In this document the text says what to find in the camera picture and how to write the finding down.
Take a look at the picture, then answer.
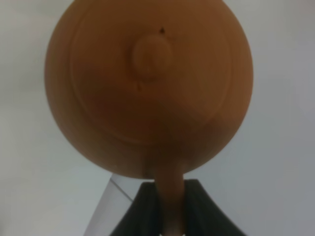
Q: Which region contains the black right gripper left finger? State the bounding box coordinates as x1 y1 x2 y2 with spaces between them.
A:
111 182 162 236

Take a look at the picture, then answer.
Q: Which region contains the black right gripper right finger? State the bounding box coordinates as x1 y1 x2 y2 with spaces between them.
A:
184 179 246 236

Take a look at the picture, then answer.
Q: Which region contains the brown clay teapot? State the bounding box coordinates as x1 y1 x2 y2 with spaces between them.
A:
44 0 253 236

